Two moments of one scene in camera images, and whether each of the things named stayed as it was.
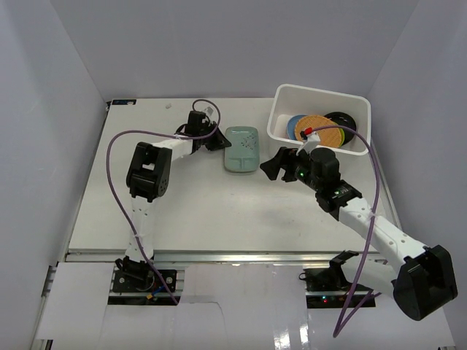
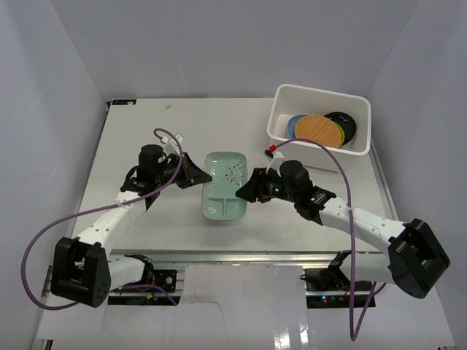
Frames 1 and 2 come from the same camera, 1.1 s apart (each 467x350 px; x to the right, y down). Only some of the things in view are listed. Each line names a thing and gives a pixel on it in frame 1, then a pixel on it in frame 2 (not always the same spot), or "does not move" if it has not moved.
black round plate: x=344 y=119 does not move
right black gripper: x=285 y=157 -> x=256 y=187
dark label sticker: x=124 y=101 does not move
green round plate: x=342 y=134 does not move
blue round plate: x=291 y=125 does not move
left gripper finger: x=217 y=141 -> x=190 y=174
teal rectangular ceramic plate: x=243 y=155 -> x=228 y=170
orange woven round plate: x=330 y=137 does not move
